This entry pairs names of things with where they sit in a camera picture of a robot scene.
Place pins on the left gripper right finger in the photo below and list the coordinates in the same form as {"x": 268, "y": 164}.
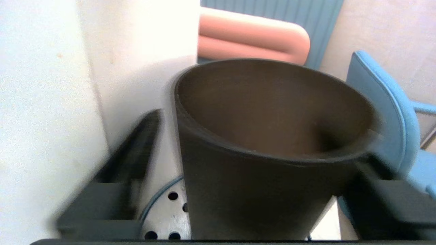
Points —
{"x": 391, "y": 211}

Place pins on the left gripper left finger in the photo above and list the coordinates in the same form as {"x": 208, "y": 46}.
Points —
{"x": 112, "y": 204}

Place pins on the black plastic cup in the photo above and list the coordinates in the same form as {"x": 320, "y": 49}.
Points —
{"x": 265, "y": 190}

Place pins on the round perforated drip tray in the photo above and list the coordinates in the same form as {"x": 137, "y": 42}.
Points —
{"x": 163, "y": 214}

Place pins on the light blue chair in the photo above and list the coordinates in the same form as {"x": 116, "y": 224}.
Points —
{"x": 391, "y": 112}

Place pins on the dark tea beverage dispenser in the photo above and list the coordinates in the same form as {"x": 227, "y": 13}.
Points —
{"x": 51, "y": 102}

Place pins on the teal upholstered booth bench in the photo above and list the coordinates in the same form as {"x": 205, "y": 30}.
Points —
{"x": 320, "y": 23}

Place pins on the pink cylindrical back bolster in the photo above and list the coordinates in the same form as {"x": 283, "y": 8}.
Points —
{"x": 252, "y": 37}

